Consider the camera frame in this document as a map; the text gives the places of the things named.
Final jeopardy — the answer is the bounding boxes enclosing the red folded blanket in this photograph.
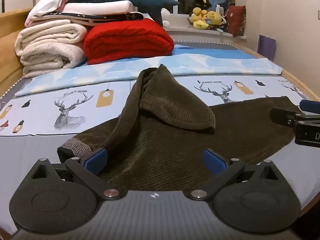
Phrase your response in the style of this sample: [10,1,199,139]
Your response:
[84,18,175,65]

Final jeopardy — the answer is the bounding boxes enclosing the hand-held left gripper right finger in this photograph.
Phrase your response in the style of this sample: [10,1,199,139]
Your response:
[187,149,287,201]

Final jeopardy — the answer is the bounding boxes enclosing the white folded pillow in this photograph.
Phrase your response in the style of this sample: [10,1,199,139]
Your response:
[61,0,135,15]

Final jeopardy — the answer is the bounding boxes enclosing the white plush toy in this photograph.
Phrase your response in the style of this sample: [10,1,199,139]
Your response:
[160,7,171,28]

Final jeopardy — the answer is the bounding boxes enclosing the light blue folded quilt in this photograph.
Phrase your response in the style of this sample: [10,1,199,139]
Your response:
[15,44,283,98]

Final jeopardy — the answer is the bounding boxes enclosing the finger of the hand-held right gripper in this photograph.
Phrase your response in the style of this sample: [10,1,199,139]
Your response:
[269,107,303,128]
[299,99,320,113]

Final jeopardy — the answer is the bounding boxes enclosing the pink and white cloth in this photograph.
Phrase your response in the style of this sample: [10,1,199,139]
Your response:
[24,0,73,27]

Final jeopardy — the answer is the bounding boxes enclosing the yellow bear plush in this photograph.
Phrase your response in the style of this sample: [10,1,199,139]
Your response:
[206,10,223,26]

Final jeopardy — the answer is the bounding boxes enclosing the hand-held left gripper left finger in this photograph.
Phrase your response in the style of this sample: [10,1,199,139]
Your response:
[30,148,127,201]

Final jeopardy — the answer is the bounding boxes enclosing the dark red cushion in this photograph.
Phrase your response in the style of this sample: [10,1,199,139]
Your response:
[226,4,247,38]

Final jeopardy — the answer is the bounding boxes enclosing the dark patterned folded cloth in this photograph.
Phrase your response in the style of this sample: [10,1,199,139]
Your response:
[32,11,145,27]

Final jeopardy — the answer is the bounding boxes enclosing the yellow duck plush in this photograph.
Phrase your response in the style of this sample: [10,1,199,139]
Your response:
[191,7,210,30]

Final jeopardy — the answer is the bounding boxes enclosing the deer print bed sheet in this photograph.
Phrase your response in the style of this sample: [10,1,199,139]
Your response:
[0,74,320,236]

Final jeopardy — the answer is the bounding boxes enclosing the white fleece folded blanket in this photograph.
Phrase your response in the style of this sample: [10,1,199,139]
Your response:
[14,19,88,78]

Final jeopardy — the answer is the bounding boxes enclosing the brown corduroy pants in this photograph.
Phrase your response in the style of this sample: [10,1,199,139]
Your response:
[57,64,304,193]

